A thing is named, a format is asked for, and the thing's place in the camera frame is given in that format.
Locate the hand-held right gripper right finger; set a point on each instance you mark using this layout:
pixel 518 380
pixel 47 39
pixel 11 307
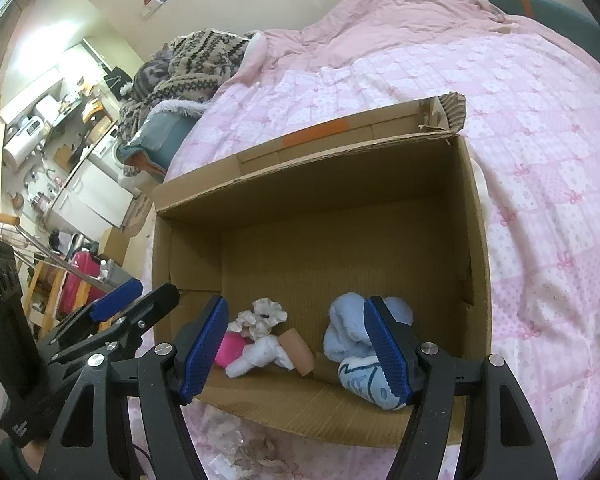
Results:
pixel 387 350

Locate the patterned knit blanket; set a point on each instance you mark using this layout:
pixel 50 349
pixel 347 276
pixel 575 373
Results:
pixel 190 67

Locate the grey pillow with fluffy trim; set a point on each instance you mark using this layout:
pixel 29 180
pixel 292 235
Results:
pixel 165 132

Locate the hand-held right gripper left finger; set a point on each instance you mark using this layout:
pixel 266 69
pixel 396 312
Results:
pixel 205 345

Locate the light blue fluffy sock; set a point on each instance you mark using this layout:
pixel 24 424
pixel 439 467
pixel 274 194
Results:
pixel 345 330

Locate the whitish scrunchie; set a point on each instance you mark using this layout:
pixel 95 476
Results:
pixel 260 315

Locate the white kitchen base cabinets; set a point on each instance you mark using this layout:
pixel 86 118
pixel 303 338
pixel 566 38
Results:
pixel 90 195

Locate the white pillow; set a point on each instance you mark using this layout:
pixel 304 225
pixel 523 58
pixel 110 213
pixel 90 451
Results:
pixel 480 190

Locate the person's left forearm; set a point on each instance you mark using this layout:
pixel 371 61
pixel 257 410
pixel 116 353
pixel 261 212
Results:
pixel 27 462

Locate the cardboard box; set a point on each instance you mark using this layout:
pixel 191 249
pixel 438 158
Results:
pixel 330 240

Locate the white sock with blue lines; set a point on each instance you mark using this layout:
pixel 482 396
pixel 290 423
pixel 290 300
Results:
pixel 362 380

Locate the white wall cabinets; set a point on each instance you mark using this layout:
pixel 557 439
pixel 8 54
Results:
pixel 35 95

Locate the cardboard tube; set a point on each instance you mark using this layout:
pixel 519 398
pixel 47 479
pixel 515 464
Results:
pixel 297 350

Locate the red suitcase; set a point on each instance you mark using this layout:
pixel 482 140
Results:
pixel 80 280

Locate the pink and white soft toy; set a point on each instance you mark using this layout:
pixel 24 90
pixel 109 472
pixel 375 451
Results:
pixel 252 355

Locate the hanging black garment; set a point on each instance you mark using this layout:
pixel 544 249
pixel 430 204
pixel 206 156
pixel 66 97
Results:
pixel 118 82

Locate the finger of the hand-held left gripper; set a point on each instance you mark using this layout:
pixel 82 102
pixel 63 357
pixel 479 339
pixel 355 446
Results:
pixel 117 297
pixel 150 307

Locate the plain pink blanket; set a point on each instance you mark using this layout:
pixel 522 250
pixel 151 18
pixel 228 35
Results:
pixel 395 25

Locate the white washing machine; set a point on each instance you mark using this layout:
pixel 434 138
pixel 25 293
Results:
pixel 111 152

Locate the white microwave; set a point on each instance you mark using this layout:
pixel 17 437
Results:
pixel 25 127

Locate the pink patterned duvet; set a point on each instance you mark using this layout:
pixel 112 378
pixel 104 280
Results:
pixel 555 210

